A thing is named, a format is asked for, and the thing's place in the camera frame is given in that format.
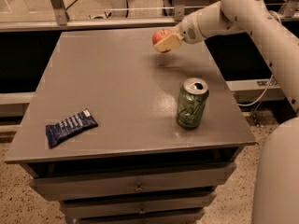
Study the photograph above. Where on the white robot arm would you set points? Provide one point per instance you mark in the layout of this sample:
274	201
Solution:
276	194

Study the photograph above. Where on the grey drawer cabinet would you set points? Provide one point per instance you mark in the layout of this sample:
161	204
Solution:
138	166

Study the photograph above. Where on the grey metal railing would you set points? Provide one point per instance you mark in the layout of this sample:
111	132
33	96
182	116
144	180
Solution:
51	15

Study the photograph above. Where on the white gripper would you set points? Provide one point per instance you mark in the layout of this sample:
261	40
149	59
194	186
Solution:
189	32

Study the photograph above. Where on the blue rxbar wrapper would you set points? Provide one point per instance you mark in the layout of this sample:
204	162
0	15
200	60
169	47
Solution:
69	127

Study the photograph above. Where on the green soda can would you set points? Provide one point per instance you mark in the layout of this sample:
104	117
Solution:
191	102

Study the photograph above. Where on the red apple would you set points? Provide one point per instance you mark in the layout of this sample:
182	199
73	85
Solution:
159	36

